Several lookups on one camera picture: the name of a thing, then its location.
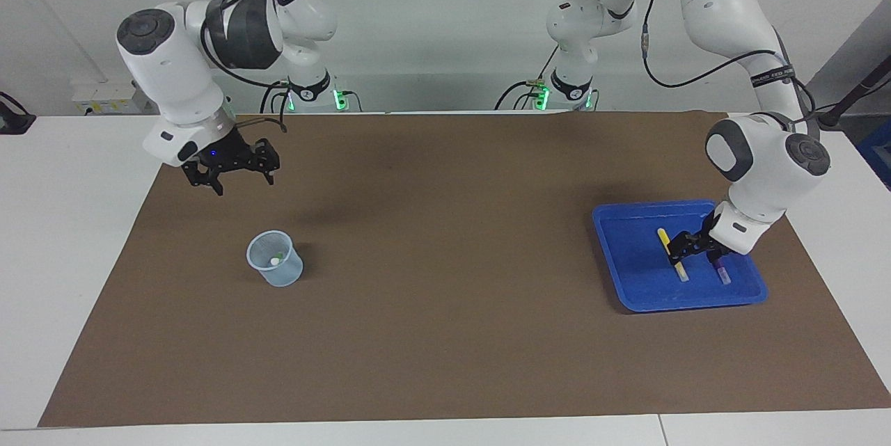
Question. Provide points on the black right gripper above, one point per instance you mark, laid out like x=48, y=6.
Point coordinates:
x=223, y=154

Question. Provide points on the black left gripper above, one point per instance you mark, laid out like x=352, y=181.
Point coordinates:
x=710, y=241

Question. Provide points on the purple marker pen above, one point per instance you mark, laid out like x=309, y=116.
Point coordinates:
x=724, y=275

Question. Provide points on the yellow marker pen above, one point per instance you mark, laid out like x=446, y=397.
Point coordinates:
x=665, y=237

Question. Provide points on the green marker pen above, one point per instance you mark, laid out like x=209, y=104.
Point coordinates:
x=276, y=261

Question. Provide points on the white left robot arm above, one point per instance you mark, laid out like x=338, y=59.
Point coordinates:
x=769, y=188

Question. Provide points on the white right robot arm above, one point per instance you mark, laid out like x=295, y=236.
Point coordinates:
x=167, y=70

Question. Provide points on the blue plastic tray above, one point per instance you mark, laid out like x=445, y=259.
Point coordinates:
x=640, y=279

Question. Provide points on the translucent plastic cup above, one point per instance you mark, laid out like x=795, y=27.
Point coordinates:
x=278, y=277

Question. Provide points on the white power strip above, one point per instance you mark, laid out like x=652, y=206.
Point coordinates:
x=104, y=98

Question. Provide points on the blue storage box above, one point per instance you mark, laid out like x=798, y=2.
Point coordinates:
x=880, y=154

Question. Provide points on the black clamp base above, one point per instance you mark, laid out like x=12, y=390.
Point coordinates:
x=14, y=122

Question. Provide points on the black stand pole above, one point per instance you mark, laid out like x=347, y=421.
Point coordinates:
x=860, y=88

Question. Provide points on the brown table mat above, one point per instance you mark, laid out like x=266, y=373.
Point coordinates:
x=445, y=335

